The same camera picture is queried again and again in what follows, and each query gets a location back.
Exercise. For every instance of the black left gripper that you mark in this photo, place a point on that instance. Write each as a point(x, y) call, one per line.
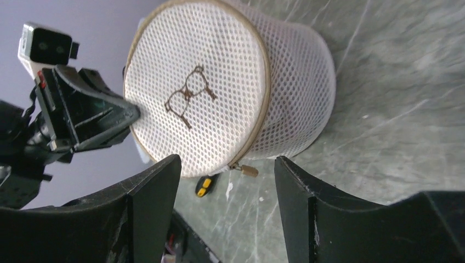
point(79, 112)

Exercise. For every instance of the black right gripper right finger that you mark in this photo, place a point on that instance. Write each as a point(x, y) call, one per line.
point(322, 223)

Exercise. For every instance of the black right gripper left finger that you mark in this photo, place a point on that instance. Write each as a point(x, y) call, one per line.
point(125, 222)

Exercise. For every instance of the white mesh laundry bag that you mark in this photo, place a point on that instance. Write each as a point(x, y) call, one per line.
point(219, 83)

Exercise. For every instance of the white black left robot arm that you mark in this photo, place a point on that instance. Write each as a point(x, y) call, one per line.
point(22, 171)

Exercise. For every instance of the small yellow black screwdriver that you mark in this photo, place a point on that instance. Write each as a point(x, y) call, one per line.
point(206, 184)

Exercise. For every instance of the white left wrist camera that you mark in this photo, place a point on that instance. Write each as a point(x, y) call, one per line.
point(44, 47)

